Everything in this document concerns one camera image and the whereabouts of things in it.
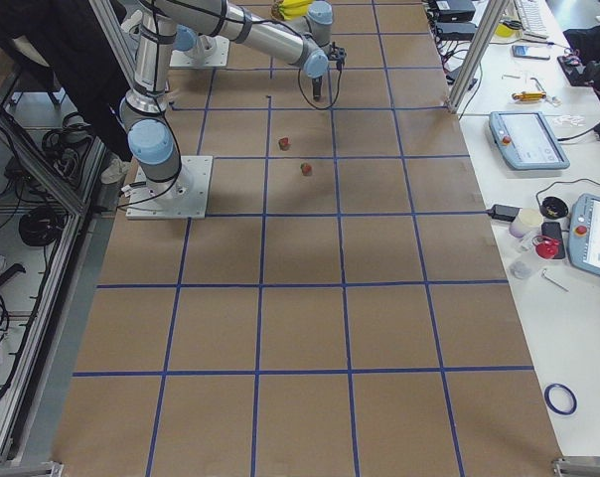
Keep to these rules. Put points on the blue tape roll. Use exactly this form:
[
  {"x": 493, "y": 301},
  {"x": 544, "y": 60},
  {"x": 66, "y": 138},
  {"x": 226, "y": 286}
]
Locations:
[{"x": 560, "y": 399}]

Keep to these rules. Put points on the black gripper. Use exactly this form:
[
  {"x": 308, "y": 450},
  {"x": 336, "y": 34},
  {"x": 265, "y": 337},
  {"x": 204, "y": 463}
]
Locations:
[{"x": 317, "y": 81}]

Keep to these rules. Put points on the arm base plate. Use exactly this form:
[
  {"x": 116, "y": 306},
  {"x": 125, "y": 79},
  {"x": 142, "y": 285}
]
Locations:
[
  {"x": 188, "y": 198},
  {"x": 200, "y": 52}
]

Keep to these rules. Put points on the aluminium frame post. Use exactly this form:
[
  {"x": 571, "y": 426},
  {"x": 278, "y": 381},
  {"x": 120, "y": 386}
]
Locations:
[{"x": 491, "y": 17}]

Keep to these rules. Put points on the smartphone on table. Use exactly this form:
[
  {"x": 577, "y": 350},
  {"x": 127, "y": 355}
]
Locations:
[{"x": 531, "y": 52}]

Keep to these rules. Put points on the far teach pendant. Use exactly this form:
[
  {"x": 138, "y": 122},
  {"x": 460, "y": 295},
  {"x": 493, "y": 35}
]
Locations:
[{"x": 526, "y": 141}]

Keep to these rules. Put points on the strawberry with green leaves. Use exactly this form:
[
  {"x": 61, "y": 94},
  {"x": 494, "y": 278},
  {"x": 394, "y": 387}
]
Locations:
[{"x": 306, "y": 169}]

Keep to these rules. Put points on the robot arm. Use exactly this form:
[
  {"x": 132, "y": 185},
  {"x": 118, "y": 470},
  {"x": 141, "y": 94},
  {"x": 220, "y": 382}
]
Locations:
[{"x": 304, "y": 43}]

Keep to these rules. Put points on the allen key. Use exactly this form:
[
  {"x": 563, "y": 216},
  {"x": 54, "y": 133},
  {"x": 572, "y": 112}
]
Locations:
[{"x": 544, "y": 274}]

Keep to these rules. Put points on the red round object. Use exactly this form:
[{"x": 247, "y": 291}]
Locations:
[{"x": 546, "y": 247}]

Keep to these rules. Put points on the near teach pendant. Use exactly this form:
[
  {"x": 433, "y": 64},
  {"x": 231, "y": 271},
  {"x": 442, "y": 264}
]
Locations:
[{"x": 583, "y": 245}]

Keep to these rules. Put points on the teach pendant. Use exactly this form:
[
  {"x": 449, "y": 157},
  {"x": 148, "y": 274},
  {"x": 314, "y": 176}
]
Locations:
[
  {"x": 526, "y": 141},
  {"x": 583, "y": 245}
]

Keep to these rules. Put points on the yellow banana bunch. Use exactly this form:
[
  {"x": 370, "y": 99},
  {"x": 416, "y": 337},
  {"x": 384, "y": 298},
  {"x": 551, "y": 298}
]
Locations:
[{"x": 289, "y": 9}]

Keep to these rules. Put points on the black power adapter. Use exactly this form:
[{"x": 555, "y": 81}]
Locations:
[{"x": 503, "y": 213}]

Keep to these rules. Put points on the yellow tool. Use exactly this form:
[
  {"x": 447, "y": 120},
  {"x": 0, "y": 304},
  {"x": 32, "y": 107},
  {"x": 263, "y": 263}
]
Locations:
[{"x": 528, "y": 96}]

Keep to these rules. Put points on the white paper cup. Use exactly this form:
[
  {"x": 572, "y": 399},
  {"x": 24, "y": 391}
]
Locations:
[{"x": 526, "y": 221}]

